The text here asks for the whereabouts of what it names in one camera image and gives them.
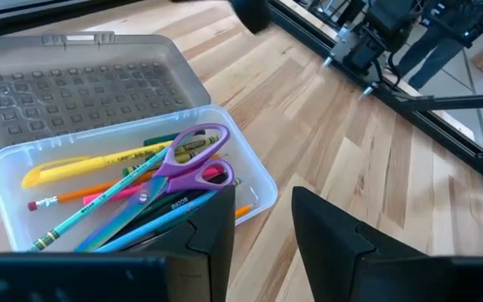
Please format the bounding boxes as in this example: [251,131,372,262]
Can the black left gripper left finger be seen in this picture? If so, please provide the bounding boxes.
[0,184,236,302]

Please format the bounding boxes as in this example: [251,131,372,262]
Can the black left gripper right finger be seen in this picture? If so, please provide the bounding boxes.
[291,186,483,302]

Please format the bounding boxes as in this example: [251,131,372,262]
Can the purple handled scissors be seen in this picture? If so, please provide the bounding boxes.
[75,122,235,253]

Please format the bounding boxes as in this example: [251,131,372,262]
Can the pink highlighter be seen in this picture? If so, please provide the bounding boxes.
[82,166,224,206]

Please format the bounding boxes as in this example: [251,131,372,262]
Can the yellow-green crayon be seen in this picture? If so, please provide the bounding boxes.
[173,134,221,157]

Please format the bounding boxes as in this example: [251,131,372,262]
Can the light blue coloured pencil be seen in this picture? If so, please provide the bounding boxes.
[29,146,171,253]

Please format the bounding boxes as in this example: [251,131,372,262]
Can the orange pencil with eraser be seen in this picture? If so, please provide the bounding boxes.
[27,154,228,212]

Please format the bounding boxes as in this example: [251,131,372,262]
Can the yellow highlighter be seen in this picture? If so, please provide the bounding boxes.
[21,140,174,190]

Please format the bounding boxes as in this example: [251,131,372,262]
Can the clear plastic supply box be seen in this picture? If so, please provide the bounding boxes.
[0,31,279,253]

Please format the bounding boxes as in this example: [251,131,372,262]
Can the person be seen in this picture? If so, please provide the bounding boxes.
[398,0,481,90]

